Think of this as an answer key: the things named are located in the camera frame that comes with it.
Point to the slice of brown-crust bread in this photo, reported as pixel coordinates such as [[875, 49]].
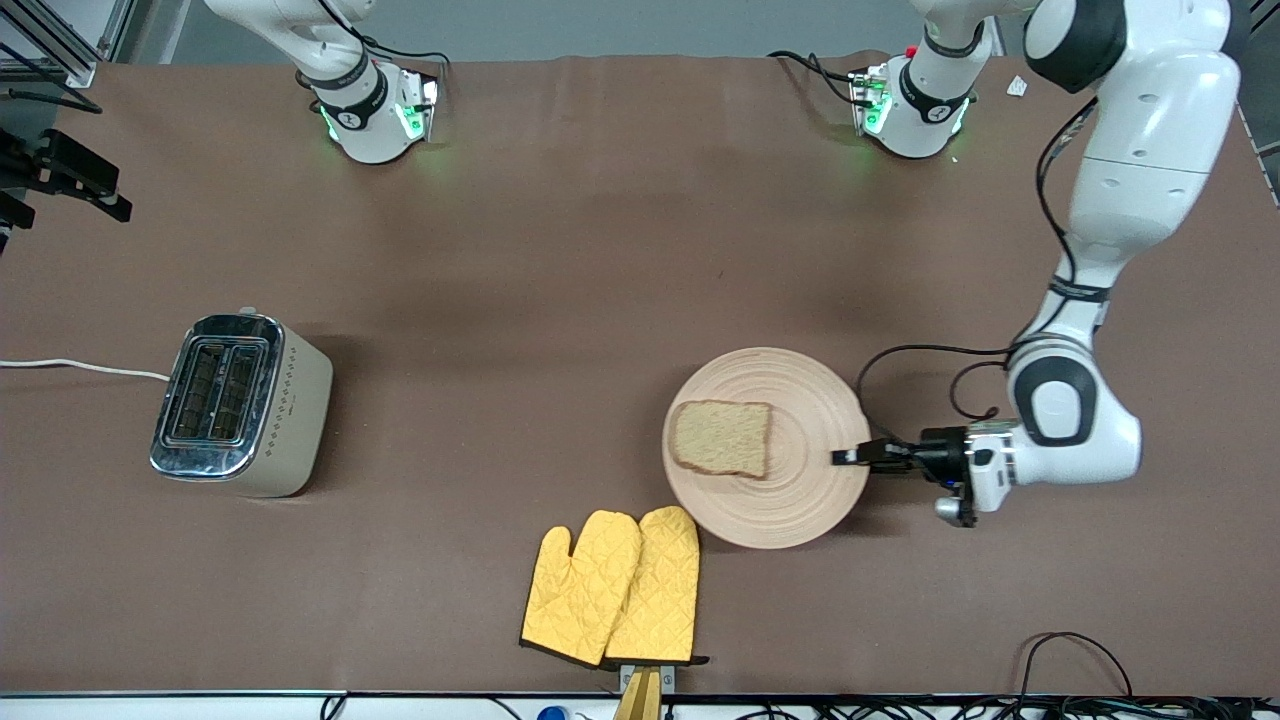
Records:
[[720, 438]]

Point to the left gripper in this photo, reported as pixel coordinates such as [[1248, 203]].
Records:
[[938, 453]]

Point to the yellow quilted oven mitt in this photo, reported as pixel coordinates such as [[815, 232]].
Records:
[[575, 590], [660, 590]]

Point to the aluminium frame profile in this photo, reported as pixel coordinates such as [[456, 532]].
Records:
[[75, 72]]

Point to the wooden clamp with metal bracket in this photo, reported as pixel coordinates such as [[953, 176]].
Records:
[[638, 700]]

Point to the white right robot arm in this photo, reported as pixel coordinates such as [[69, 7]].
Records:
[[370, 120]]

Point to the brown table cover sheet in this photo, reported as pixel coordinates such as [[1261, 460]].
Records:
[[600, 250]]

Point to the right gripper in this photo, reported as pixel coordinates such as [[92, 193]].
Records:
[[62, 168]]

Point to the round wooden plate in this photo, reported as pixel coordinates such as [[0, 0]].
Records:
[[800, 470]]

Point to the small white paper scrap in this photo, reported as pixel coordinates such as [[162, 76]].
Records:
[[1018, 87]]

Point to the beige and chrome toaster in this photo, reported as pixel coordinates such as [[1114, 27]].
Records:
[[290, 420]]

